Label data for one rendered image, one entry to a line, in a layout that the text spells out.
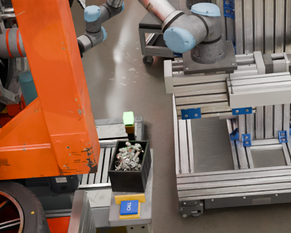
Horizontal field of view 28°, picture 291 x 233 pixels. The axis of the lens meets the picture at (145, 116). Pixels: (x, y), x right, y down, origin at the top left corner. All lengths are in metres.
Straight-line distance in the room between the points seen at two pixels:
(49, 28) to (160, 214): 1.25
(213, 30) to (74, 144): 0.72
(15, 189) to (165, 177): 0.95
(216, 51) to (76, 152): 0.71
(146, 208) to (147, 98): 1.50
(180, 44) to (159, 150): 1.14
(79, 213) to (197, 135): 0.87
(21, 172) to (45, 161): 0.12
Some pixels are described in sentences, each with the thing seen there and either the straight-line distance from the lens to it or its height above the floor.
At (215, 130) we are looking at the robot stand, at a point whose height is 0.21.
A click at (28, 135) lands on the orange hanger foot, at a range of 2.37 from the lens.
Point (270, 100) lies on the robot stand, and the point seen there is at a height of 0.68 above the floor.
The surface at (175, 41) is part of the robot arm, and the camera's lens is 2.29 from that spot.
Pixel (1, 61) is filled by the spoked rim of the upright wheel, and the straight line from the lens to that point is 3.02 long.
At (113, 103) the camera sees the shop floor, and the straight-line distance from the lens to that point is 3.74.
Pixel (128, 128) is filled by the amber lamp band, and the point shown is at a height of 0.60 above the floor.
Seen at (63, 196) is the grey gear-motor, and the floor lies 0.22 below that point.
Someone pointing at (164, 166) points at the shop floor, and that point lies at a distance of 3.19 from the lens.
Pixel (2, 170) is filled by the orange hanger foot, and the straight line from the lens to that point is 2.49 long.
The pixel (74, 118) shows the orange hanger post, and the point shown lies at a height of 0.81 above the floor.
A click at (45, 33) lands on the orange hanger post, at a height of 1.18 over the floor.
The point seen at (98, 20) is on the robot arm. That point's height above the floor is 0.91.
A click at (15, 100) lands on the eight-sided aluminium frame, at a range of 2.83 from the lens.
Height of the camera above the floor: 2.10
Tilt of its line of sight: 36 degrees down
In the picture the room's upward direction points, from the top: 9 degrees counter-clockwise
